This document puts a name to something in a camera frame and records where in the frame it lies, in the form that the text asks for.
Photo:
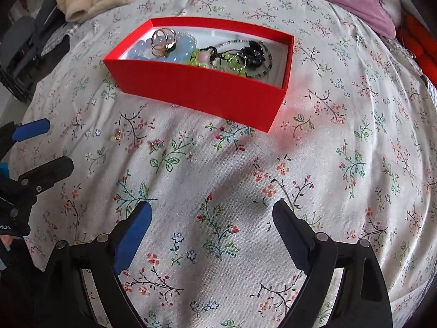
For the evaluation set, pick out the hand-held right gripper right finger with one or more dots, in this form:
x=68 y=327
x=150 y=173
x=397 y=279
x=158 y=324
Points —
x=293 y=242

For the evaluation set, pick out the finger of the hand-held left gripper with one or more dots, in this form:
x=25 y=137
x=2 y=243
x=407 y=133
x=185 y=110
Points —
x=32 y=129
x=47 y=174

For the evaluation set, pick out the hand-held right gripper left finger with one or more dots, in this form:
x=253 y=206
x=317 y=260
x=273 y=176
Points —
x=135 y=235

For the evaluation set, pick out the gold pearl earring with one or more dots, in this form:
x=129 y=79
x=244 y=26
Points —
x=117 y=135

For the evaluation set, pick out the purple gem earring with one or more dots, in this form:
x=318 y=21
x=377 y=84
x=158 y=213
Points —
x=157 y=143

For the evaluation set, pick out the red jewelry box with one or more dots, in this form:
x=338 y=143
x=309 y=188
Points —
x=205 y=88

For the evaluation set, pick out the black flower hair accessory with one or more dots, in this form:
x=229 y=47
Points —
x=251 y=53

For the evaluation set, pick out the grey checked cloth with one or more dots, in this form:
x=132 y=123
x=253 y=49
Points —
x=51 y=42

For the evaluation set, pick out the grey chair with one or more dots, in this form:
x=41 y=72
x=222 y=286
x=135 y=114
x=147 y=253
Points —
x=20 y=41

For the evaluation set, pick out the floral bedsheet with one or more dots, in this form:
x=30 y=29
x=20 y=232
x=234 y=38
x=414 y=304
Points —
x=239 y=164

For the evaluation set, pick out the red knitted item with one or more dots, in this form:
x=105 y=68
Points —
x=423 y=51

